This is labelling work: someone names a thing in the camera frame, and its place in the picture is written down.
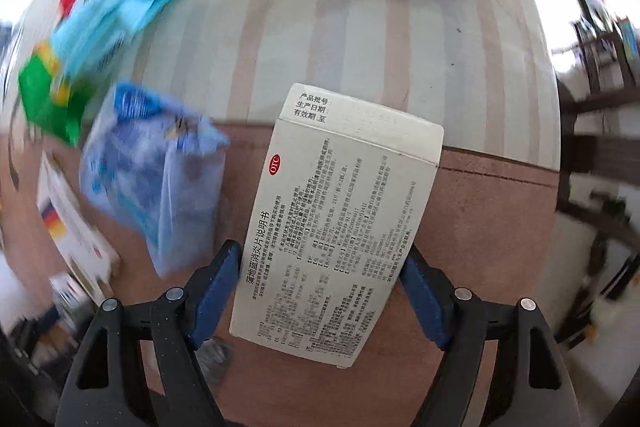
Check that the dark wooden chair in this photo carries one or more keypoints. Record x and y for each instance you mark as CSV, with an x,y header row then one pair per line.
x,y
600,157

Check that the white box with colourful print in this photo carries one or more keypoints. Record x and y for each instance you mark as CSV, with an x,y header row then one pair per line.
x,y
75,232

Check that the small white printed box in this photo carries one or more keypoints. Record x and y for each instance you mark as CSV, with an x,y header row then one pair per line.
x,y
67,294

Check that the blue plastic bag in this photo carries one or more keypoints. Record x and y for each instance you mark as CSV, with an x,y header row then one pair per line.
x,y
145,177

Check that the patterned tablecloth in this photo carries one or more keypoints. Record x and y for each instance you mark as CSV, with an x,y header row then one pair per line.
x,y
350,32

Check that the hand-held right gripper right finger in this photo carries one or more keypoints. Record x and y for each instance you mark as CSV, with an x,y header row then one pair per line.
x,y
422,302

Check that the green packet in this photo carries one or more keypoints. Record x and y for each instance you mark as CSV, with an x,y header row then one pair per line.
x,y
45,102

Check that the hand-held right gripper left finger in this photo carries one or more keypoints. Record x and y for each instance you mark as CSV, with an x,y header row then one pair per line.
x,y
215,294

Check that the white medicine box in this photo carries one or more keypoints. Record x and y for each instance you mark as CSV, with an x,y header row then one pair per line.
x,y
340,217

